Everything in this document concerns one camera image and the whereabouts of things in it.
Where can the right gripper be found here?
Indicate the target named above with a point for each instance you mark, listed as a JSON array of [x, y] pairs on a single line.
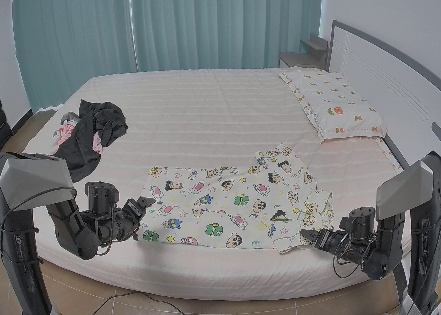
[[334, 243]]

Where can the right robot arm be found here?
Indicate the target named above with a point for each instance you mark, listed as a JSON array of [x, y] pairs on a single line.
[[423, 238]]

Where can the white printed pillow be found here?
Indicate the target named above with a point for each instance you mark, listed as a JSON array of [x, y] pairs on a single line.
[[330, 107]]

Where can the bed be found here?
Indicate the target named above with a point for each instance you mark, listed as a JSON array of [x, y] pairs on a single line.
[[206, 127]]

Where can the grey bedside table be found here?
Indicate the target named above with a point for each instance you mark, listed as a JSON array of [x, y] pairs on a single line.
[[296, 58]]

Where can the pile of clothes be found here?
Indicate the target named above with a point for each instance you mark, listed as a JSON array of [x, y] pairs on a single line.
[[106, 120]]

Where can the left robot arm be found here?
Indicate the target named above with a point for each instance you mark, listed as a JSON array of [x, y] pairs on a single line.
[[20, 272]]

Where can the black chest of drawers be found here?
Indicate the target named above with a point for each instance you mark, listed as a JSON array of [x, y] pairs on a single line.
[[4, 127]]

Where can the blue-green curtain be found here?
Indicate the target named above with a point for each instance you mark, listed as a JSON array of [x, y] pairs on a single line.
[[224, 14], [75, 31]]

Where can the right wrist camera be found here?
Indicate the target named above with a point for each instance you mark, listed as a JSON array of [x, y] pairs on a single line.
[[344, 226]]

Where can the white printed pyjama top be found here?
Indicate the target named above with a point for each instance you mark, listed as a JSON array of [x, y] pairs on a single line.
[[213, 210]]

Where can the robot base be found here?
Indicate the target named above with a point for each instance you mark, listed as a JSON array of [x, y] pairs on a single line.
[[410, 306]]

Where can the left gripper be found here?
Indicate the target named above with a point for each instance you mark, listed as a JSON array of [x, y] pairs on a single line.
[[127, 224]]

